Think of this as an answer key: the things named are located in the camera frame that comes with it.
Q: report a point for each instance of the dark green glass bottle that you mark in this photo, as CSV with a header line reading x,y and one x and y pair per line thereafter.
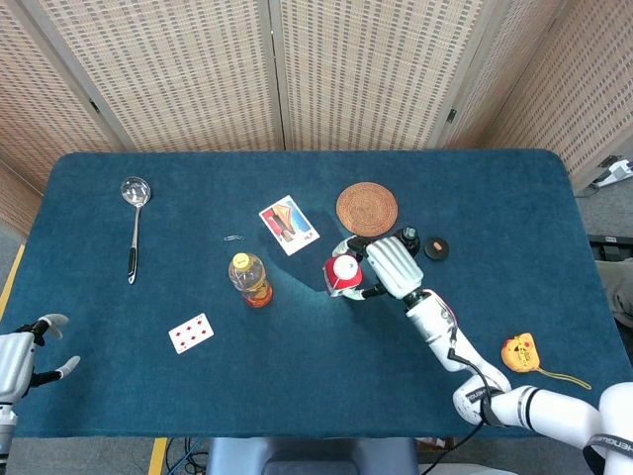
x,y
411,237

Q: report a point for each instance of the diamonds playing card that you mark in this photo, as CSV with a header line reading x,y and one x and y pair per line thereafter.
x,y
191,333

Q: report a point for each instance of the metal paper clip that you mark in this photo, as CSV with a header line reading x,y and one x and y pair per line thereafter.
x,y
233,238

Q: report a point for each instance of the small black round lid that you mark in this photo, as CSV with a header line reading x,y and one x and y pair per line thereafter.
x,y
436,248

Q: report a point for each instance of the woven folding screen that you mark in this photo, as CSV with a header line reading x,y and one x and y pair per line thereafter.
x,y
297,74

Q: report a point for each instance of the yellow tape measure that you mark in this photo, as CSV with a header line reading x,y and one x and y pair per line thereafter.
x,y
518,352

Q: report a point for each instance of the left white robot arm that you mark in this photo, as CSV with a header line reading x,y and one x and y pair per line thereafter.
x,y
5,435

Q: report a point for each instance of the yellow-capped orange drink bottle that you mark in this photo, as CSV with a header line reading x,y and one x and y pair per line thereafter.
x,y
249,279

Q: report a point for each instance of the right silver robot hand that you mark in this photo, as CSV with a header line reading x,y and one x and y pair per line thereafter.
x,y
393,267

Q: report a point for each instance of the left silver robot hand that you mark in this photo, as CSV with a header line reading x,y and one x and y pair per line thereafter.
x,y
14,361

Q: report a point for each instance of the picture postcard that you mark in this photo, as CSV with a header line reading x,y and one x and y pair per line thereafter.
x,y
288,225

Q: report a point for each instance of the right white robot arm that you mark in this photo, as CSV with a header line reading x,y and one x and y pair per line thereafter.
x,y
494,381

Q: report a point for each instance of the white power strip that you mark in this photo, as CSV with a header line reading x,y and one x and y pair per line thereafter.
x,y
615,173

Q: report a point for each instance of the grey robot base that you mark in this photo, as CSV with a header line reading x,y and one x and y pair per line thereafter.
x,y
311,456

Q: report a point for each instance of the red white milk carton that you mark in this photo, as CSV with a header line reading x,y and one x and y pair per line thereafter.
x,y
342,275

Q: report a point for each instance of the blue felt table cover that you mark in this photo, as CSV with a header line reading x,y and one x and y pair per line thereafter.
x,y
247,356

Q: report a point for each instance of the round woven rattan coaster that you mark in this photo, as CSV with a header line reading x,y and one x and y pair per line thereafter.
x,y
367,209

